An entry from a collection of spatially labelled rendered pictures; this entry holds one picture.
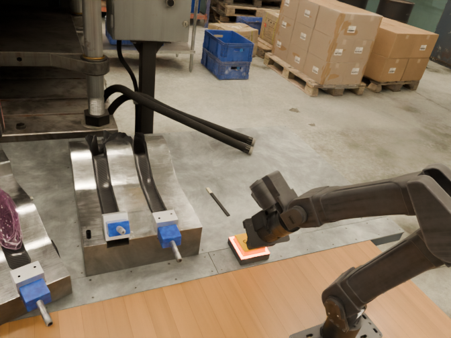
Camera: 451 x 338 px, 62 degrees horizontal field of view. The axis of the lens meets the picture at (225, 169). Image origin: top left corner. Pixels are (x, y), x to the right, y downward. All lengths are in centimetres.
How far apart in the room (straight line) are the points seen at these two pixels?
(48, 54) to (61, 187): 52
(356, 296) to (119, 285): 48
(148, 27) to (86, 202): 82
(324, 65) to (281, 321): 388
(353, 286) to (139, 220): 47
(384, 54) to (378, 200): 461
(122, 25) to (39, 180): 66
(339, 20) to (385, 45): 98
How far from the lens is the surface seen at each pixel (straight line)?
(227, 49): 444
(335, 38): 445
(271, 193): 76
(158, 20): 156
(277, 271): 95
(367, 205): 65
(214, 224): 103
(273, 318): 86
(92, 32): 139
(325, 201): 68
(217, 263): 93
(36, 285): 82
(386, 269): 69
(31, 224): 93
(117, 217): 84
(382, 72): 521
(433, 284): 245
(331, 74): 459
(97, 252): 85
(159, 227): 85
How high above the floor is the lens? 147
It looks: 32 degrees down
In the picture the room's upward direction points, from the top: 9 degrees clockwise
